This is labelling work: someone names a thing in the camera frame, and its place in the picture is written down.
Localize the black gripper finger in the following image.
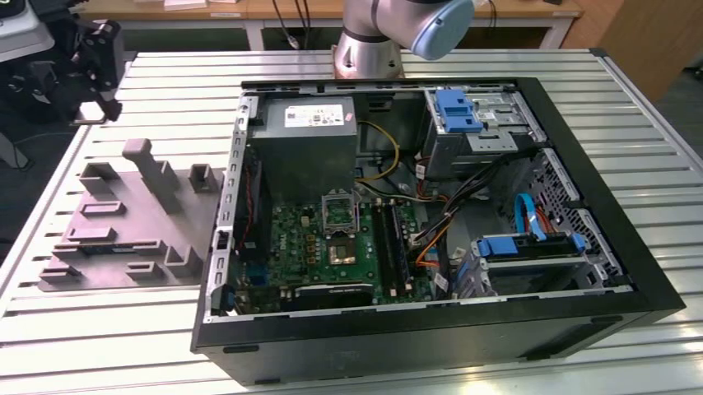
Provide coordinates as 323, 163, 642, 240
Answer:
0, 61, 76, 123
76, 19, 125, 123

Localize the small white box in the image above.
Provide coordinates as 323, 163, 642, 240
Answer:
161, 0, 209, 12

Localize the grey parts rack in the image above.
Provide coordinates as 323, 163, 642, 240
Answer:
36, 137, 227, 294

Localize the green RAM stick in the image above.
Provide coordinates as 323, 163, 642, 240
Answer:
76, 242, 161, 254

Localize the grey power supply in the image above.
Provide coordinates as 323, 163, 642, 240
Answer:
249, 95, 361, 207

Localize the black case fan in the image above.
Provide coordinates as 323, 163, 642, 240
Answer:
233, 143, 273, 264

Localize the green motherboard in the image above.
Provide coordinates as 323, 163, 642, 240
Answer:
227, 196, 439, 316

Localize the blue port connector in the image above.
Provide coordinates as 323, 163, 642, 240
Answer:
245, 265, 271, 288

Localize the blue card latch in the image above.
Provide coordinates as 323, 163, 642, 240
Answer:
209, 285, 239, 317

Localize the blue plastic drive carrier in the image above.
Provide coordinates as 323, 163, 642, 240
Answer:
432, 88, 487, 134

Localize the black RAM slot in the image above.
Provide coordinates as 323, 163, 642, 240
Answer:
383, 201, 411, 292

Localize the graphics card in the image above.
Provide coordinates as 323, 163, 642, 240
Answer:
277, 281, 376, 313

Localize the metal drive cage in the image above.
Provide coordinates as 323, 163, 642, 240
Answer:
422, 87, 550, 179

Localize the blue-edged RAM stick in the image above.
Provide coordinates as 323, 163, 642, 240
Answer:
390, 200, 418, 290

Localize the wooden desk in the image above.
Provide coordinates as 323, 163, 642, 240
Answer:
0, 0, 584, 51

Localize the hard disk in blue carrier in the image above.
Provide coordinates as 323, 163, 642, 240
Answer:
474, 232, 588, 260

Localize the black PC case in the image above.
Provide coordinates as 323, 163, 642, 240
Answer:
189, 76, 687, 388

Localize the wooden cabinet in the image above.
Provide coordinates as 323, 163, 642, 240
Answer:
560, 0, 703, 104

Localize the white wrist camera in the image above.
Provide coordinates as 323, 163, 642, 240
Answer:
0, 0, 57, 63

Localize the thin cable clear plug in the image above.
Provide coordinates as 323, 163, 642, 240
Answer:
271, 0, 313, 49

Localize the red black twisted wire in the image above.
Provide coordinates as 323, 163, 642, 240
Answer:
233, 166, 260, 251

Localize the yellow wire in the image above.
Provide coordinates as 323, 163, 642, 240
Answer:
353, 120, 402, 182

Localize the black white wire bundle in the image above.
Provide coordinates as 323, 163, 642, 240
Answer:
353, 179, 458, 206

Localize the black cable bundle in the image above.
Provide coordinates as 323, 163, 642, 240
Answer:
408, 146, 551, 248

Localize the orange wire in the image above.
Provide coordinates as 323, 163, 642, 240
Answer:
414, 242, 442, 273

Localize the blue data wire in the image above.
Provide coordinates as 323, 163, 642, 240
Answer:
514, 192, 551, 244

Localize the red data wire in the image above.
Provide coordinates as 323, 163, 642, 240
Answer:
535, 204, 556, 239

